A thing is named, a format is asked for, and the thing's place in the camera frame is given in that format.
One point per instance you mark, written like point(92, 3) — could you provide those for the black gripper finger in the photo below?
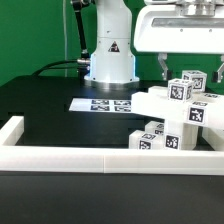
point(218, 75)
point(166, 72)

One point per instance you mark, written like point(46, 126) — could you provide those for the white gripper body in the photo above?
point(180, 26)

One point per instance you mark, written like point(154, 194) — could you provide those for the white chair back piece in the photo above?
point(204, 109)

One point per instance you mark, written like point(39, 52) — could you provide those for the white chair seat piece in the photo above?
point(180, 136)

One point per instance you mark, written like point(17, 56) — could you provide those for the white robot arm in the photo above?
point(112, 64)

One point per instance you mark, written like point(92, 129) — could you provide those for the white marker sheet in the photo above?
point(100, 105)

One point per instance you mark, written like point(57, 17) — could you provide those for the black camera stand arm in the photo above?
point(78, 5)

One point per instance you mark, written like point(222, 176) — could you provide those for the white U-shaped fence frame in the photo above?
point(96, 160)

